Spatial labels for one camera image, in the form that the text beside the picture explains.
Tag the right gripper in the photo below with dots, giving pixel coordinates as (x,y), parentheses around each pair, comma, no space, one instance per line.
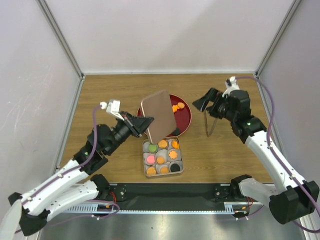
(212,95)

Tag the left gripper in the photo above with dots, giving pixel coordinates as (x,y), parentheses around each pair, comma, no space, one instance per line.
(137,125)

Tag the tin lid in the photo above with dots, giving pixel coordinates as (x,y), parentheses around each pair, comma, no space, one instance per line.
(159,106)

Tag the green sandwich cookie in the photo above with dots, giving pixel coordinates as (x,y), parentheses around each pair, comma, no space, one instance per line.
(152,148)

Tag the tan round biscuit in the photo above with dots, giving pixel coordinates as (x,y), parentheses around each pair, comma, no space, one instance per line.
(163,143)

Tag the pink sandwich cookie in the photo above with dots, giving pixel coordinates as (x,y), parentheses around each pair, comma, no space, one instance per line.
(151,159)

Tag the orange fish cookie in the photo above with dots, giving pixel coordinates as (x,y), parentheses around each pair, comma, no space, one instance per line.
(175,108)
(173,143)

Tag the orange leaf cookie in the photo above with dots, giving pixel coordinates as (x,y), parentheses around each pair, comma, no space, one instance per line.
(172,154)

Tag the orange swirl cookie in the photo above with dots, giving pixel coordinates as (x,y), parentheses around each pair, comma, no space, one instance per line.
(151,171)

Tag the orange round cookie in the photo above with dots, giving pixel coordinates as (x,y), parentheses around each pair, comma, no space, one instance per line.
(164,170)

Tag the black sandwich cookie top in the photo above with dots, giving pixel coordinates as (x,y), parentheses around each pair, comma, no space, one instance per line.
(175,167)

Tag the black sandwich cookie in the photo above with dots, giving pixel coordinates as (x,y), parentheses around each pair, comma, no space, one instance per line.
(177,130)
(175,167)

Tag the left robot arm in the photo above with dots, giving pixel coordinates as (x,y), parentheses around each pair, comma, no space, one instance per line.
(77,181)

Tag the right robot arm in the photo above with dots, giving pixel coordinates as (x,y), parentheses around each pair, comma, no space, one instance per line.
(291,197)

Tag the red round tray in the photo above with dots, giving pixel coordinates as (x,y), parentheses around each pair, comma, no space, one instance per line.
(183,116)

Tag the orange flower cookie on tray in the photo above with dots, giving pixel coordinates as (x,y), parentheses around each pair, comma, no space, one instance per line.
(181,105)

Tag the black sandwich cookie lower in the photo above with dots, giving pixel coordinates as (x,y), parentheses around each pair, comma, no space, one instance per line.
(177,130)

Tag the square cookie tin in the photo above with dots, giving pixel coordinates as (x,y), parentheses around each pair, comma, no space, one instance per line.
(170,174)

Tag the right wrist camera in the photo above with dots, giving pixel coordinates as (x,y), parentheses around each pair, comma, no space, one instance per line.
(231,85)

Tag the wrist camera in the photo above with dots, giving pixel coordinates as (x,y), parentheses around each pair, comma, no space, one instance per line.
(231,85)
(112,107)

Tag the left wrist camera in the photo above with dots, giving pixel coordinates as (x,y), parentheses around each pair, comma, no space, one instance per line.
(112,107)

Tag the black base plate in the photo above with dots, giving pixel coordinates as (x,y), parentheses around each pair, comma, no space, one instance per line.
(177,197)

